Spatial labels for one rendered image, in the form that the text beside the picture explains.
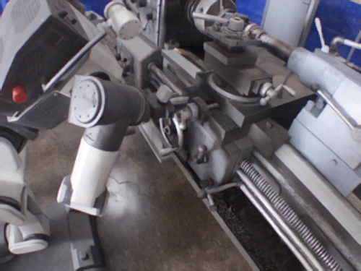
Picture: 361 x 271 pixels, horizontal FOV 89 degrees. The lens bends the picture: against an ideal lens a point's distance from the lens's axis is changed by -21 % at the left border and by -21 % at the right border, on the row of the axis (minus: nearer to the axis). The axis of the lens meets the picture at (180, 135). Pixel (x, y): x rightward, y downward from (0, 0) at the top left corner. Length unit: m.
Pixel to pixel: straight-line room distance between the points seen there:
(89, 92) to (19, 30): 0.20
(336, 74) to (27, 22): 0.89
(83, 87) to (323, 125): 0.76
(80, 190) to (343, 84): 0.85
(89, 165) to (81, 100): 0.14
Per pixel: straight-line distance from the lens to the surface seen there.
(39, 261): 1.41
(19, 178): 0.86
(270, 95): 0.84
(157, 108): 0.73
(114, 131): 0.47
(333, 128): 0.87
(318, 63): 0.90
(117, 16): 0.61
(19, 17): 0.55
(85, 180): 0.53
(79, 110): 0.44
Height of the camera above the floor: 1.40
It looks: 43 degrees down
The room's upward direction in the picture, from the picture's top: 7 degrees clockwise
